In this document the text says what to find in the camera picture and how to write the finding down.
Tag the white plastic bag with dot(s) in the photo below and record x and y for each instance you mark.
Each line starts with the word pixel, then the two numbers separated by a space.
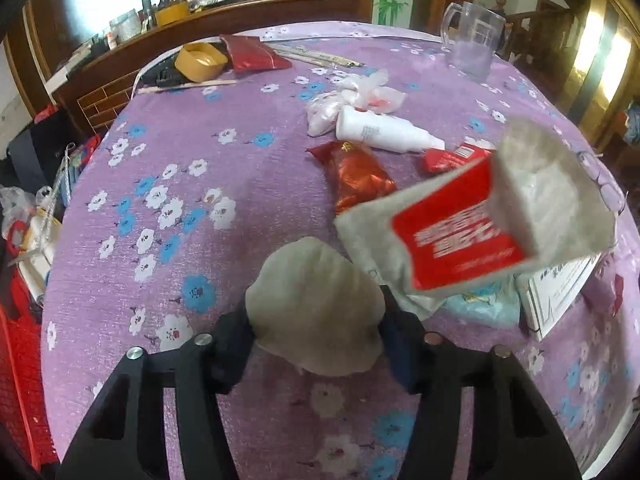
pixel 17 210

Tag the crumpled clear plastic bag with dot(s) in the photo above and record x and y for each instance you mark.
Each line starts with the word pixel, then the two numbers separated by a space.
pixel 370 92
pixel 322 115

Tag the purple floral tablecloth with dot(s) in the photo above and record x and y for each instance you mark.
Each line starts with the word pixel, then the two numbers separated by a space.
pixel 225 240

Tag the white paper document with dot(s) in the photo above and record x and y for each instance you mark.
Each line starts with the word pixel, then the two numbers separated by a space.
pixel 555 300

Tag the light blue plastic bag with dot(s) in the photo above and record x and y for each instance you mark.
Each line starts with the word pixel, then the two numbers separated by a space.
pixel 485 305

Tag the white tissue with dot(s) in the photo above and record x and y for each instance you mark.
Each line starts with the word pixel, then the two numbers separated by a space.
pixel 315 305

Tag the silver tin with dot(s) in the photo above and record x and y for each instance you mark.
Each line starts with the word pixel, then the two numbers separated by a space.
pixel 122 27

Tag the small red carton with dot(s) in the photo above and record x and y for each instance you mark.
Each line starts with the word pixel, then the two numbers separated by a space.
pixel 450 160

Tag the pair of wooden chopsticks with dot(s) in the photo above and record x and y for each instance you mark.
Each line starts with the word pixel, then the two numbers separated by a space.
pixel 320 57

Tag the red mesh basket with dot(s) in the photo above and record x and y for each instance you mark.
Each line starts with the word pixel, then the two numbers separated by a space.
pixel 20 360

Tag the dark red packet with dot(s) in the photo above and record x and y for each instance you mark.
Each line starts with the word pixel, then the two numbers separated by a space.
pixel 252 55

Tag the pile of assorted packages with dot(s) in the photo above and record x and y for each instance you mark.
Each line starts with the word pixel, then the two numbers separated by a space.
pixel 45 240

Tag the grey cloth bag red label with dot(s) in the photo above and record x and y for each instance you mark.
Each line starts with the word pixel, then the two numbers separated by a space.
pixel 450 240

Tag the flat wooden stick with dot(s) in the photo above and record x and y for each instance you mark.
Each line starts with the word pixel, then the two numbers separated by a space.
pixel 190 86

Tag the eyeglasses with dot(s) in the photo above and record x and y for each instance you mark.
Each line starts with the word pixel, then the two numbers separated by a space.
pixel 610 197

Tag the red foil snack bag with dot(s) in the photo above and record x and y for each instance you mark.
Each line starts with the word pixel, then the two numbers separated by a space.
pixel 355 175

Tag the clear plastic pitcher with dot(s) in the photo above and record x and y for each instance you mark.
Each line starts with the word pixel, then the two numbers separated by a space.
pixel 470 55

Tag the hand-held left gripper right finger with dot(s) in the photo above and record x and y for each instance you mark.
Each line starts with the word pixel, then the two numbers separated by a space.
pixel 400 355

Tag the yellow box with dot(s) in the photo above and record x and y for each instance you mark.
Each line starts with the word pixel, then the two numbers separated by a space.
pixel 172 14

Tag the wooden railing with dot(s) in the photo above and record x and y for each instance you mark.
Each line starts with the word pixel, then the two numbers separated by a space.
pixel 530 30

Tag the black paper bag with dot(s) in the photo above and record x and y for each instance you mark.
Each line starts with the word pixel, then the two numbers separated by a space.
pixel 40 155

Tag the white plastic bottle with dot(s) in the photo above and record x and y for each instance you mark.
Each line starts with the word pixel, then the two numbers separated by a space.
pixel 375 130

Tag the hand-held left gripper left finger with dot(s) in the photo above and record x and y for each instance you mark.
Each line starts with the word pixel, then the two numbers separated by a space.
pixel 235 345

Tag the black plastic object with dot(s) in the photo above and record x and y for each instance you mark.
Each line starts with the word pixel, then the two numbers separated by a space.
pixel 162 75

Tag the wooden sideboard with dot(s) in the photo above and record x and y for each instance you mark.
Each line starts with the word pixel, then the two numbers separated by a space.
pixel 100 97

